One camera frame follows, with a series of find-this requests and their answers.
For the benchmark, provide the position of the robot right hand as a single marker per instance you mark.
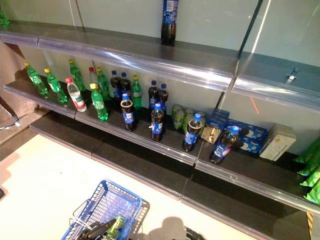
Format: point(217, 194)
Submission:
point(192, 235)

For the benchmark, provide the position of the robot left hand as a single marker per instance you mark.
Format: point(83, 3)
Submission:
point(97, 231)

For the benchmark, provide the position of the blue plastic shopping basket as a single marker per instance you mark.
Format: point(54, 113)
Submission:
point(115, 200)

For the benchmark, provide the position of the green drink bottle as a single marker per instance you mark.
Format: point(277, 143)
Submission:
point(117, 223)

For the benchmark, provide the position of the green drink can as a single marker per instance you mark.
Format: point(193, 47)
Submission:
point(188, 117)
point(176, 108)
point(179, 120)

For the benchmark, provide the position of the lower black shelf board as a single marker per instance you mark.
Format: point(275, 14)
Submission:
point(150, 170)

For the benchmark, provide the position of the cola bottle blue cap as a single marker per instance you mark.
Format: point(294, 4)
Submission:
point(152, 95)
point(191, 135)
point(128, 113)
point(125, 83)
point(163, 96)
point(157, 122)
point(115, 85)
point(222, 147)

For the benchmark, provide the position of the gold brown small box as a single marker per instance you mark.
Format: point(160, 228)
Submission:
point(211, 133)

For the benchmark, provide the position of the blue cookie box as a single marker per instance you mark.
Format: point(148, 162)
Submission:
point(218, 116)
point(252, 132)
point(251, 147)

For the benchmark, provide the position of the white carton box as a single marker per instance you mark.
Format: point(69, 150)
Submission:
point(277, 142)

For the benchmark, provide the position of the green soda bottle yellow cap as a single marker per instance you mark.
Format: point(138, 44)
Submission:
point(76, 75)
point(37, 81)
point(103, 83)
point(136, 92)
point(98, 103)
point(56, 87)

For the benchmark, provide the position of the green snack bag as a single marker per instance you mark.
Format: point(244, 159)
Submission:
point(313, 180)
point(310, 156)
point(314, 193)

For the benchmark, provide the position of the water bottle red cap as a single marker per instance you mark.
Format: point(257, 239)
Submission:
point(76, 96)
point(92, 76)

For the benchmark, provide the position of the metal shelf hook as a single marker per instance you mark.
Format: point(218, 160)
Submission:
point(292, 73)

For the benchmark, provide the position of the upper grey shelf board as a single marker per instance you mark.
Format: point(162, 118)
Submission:
point(100, 40)

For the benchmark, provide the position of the large cola bottle blue label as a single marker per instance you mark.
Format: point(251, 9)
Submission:
point(170, 22)

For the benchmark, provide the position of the black shelf upright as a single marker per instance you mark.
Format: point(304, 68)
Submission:
point(250, 25)

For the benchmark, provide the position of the silver metal frame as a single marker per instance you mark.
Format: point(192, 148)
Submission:
point(8, 112)

